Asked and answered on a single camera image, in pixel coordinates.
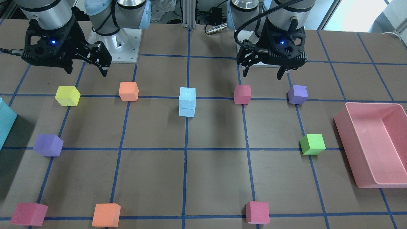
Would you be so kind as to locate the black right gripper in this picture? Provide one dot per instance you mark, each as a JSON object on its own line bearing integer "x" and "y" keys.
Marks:
{"x": 77, "y": 40}

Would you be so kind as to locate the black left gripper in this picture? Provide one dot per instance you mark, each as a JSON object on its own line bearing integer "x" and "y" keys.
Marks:
{"x": 269, "y": 40}

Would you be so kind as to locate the light blue foam block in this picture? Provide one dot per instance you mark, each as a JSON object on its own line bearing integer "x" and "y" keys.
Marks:
{"x": 187, "y": 98}
{"x": 187, "y": 112}

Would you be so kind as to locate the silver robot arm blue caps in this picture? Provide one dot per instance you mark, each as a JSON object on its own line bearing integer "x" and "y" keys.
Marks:
{"x": 247, "y": 18}
{"x": 105, "y": 17}

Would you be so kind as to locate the pink foam block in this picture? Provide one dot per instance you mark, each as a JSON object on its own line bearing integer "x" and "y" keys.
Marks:
{"x": 257, "y": 212}
{"x": 242, "y": 94}
{"x": 29, "y": 214}

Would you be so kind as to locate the yellow foam block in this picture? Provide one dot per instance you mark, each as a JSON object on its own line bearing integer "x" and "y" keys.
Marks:
{"x": 67, "y": 96}

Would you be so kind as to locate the purple foam block near tray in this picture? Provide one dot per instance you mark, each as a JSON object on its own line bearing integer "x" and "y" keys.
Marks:
{"x": 297, "y": 94}

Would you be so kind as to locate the orange foam block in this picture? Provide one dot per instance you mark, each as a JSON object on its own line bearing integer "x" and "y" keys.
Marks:
{"x": 128, "y": 91}
{"x": 106, "y": 215}

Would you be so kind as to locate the green foam block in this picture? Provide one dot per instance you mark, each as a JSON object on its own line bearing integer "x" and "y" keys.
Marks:
{"x": 312, "y": 144}

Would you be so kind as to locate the teal plastic bin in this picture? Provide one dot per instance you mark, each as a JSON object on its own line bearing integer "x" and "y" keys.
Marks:
{"x": 7, "y": 119}

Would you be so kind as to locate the pink plastic tray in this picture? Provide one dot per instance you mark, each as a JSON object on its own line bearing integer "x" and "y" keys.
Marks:
{"x": 374, "y": 137}

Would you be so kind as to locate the aluminium frame post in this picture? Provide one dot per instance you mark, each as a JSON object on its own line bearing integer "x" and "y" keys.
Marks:
{"x": 188, "y": 13}

